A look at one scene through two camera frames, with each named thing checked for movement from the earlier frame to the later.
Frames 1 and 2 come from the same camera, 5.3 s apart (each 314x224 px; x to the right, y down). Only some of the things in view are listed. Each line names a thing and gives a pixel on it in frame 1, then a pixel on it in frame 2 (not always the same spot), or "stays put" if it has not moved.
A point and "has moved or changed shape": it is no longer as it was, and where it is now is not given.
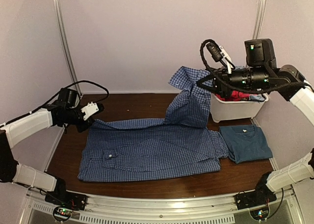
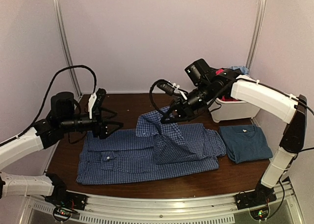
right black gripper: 223,86 -> 181,112
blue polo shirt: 246,142 stays put
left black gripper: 80,128 -> 100,129
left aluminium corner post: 57,5 stays put
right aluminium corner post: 262,5 stays put
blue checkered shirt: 179,145 has moved or changed shape
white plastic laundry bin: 222,111 stays put
